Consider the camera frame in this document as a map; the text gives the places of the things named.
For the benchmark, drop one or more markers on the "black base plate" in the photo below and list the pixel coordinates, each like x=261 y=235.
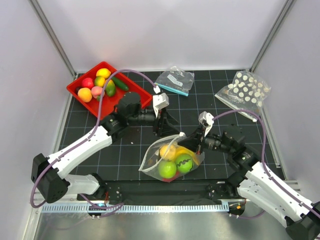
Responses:
x=175 y=193

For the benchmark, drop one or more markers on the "small striped watermelon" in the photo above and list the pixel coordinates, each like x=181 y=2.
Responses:
x=184 y=163

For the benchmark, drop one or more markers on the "red plastic tray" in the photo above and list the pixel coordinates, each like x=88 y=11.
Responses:
x=108 y=102

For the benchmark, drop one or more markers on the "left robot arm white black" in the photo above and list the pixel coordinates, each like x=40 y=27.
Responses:
x=51 y=174

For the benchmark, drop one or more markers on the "green cucumber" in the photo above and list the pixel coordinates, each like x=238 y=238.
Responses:
x=120 y=84

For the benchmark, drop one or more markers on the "yellow banana bunch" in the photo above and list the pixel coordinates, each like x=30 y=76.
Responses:
x=182 y=150

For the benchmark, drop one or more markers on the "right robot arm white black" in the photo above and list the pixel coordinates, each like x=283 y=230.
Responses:
x=255 y=181

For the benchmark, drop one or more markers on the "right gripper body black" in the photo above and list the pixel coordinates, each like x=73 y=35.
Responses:
x=212 y=141

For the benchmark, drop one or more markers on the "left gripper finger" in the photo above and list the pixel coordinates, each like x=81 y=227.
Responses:
x=169 y=120
x=169 y=129

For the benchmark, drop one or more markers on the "orange peach fruit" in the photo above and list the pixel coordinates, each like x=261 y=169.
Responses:
x=85 y=94

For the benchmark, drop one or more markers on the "pink peach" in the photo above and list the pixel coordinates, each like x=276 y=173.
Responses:
x=96 y=92

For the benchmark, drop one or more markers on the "yellow orange round fruit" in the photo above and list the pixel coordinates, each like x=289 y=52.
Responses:
x=167 y=152

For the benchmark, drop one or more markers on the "yellow red mango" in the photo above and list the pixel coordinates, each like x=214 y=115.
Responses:
x=103 y=72

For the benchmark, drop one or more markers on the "polka dot zip bag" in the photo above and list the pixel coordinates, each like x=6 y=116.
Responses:
x=247 y=91
x=151 y=159

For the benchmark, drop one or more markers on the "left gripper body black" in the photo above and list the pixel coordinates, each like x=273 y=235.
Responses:
x=147 y=117

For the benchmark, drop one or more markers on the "black grid mat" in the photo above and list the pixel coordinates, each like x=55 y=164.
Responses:
x=121 y=160

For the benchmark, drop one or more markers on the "slotted cable duct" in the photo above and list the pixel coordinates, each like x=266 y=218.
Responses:
x=83 y=207

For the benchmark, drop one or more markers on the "green red mango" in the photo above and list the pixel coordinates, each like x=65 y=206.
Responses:
x=110 y=88

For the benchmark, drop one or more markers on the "red chili pepper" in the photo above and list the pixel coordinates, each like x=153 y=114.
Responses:
x=167 y=180

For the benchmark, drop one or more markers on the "green apple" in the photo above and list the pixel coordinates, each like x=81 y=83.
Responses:
x=167 y=169

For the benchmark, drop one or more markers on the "blue zipper clear bag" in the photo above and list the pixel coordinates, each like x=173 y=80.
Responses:
x=176 y=80

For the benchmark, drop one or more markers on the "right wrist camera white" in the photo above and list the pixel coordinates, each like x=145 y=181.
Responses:
x=206 y=119

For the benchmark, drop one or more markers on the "red apple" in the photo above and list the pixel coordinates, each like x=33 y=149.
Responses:
x=87 y=83

